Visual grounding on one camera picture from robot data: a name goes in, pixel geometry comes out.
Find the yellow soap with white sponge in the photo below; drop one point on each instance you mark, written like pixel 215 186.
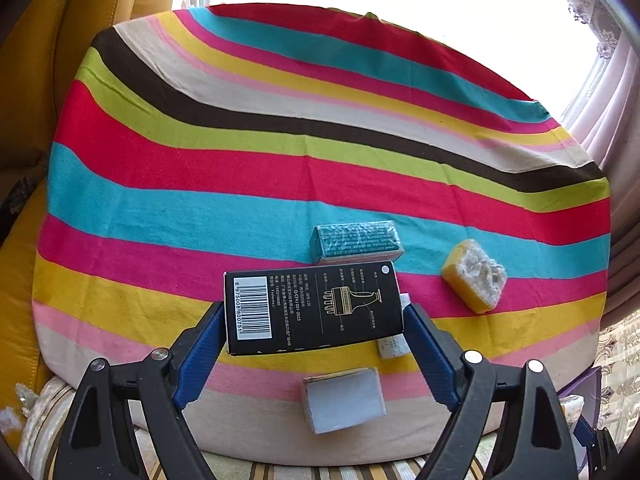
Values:
pixel 470 270

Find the cream box with tan side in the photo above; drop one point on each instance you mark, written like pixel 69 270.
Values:
pixel 345 402

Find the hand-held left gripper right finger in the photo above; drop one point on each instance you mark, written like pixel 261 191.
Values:
pixel 435 355

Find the black box with barcode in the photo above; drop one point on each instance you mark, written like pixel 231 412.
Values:
pixel 310 305

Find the purple cardboard box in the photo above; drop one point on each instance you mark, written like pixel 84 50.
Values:
pixel 591 385

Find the colourful striped cloth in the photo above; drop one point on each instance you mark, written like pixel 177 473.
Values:
pixel 300 160

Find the beige striped towel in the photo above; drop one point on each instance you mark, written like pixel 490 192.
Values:
pixel 300 470

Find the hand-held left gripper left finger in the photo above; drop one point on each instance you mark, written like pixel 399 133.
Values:
pixel 200 355

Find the yellow leather sofa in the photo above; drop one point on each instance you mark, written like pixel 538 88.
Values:
pixel 50 85

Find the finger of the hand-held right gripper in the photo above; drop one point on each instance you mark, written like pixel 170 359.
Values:
pixel 600 447

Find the white box with small print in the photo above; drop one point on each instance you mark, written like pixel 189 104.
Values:
pixel 392 349

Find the teal glitter box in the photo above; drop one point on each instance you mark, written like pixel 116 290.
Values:
pixel 350 240

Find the floral sheer lace curtain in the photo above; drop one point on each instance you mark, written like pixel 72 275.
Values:
pixel 590 5

